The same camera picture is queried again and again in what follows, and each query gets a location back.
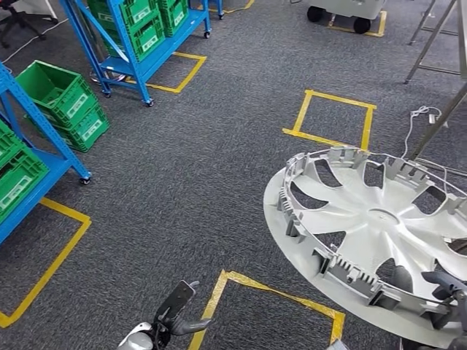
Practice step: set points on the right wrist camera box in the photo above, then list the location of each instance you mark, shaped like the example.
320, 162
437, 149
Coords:
337, 345

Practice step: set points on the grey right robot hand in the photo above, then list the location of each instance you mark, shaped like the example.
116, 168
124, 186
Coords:
459, 299

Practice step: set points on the blue metal shelf rack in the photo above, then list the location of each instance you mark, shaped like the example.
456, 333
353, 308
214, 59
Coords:
47, 145

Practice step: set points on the chrome round stanchion base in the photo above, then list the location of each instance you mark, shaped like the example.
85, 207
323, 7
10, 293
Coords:
109, 77

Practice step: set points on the white wheeled cart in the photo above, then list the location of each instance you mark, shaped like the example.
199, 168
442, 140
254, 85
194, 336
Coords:
346, 7

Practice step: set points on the blue wheeled shelf rack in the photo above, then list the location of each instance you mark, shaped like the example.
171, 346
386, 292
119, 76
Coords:
153, 58

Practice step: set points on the black office chair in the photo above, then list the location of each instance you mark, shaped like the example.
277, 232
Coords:
22, 21

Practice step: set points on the grey plastic wheel cover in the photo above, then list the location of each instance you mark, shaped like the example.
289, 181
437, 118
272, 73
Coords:
365, 232

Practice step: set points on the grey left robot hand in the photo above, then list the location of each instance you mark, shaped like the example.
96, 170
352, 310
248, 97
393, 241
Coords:
186, 326

